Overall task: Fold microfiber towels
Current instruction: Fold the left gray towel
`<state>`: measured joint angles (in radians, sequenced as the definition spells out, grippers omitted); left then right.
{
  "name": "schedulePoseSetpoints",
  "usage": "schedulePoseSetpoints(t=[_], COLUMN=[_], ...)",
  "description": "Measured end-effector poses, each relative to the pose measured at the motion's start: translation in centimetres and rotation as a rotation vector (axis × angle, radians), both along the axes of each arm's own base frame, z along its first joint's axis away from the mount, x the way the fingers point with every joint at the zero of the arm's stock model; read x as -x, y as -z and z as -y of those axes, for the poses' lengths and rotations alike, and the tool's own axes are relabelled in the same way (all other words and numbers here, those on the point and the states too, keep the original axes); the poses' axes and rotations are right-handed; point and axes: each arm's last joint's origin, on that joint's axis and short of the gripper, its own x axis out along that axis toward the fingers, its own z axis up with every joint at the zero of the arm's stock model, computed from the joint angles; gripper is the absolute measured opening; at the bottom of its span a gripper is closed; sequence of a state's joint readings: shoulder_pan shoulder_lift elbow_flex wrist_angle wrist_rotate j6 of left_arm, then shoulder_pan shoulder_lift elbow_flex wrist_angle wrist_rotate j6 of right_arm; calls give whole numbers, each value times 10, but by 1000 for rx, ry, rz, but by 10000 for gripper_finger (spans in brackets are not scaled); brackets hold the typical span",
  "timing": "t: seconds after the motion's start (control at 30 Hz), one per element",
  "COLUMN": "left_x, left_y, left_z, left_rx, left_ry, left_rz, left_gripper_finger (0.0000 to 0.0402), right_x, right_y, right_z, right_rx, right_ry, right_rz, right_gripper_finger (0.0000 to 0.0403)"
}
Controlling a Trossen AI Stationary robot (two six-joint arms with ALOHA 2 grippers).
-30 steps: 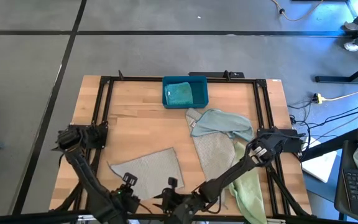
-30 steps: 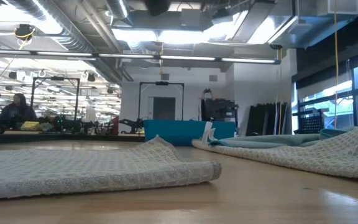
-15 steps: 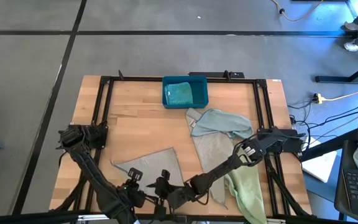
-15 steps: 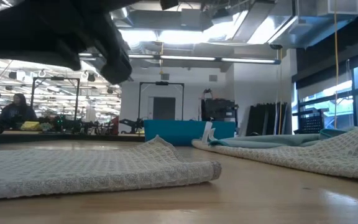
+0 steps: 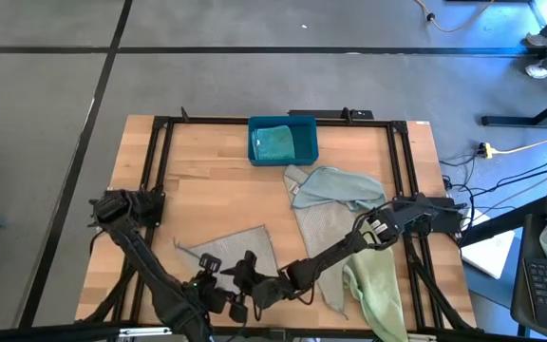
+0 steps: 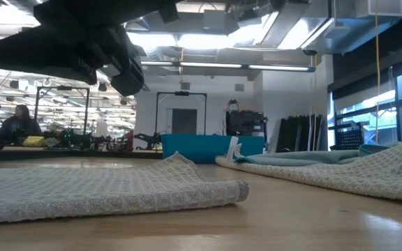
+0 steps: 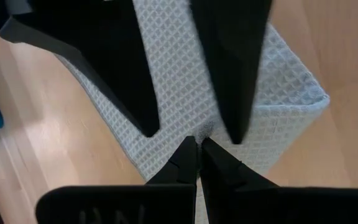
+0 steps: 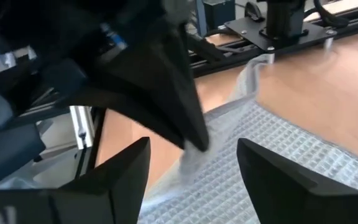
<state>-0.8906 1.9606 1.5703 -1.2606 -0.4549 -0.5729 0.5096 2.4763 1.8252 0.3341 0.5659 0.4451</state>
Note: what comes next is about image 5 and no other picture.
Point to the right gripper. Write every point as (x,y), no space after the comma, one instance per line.
(273,292)

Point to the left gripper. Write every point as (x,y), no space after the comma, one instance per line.
(216,297)

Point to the grey waffle towel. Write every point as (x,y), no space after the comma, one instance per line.
(245,242)
(321,237)

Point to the teal microfiber towel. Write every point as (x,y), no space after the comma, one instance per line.
(273,142)

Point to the green microfiber towel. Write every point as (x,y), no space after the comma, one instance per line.
(378,285)

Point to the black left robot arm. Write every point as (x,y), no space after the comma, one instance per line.
(145,266)

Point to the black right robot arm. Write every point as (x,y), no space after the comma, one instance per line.
(330,256)

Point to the light blue microfiber towel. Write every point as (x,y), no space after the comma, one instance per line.
(340,187)

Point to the blue plastic bin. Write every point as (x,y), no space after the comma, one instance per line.
(307,142)

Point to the black bar behind table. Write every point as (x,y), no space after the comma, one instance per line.
(321,114)

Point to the black stand leg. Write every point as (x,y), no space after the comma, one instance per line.
(506,121)

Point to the person's shoe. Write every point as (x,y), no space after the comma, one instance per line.
(544,71)
(544,42)

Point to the silver rail bracket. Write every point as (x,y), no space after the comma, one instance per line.
(420,338)
(145,331)

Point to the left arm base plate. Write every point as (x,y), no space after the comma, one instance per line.
(155,216)

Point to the black table frame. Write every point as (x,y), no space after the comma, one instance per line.
(207,120)

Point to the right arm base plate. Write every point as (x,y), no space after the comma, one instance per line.
(449,221)

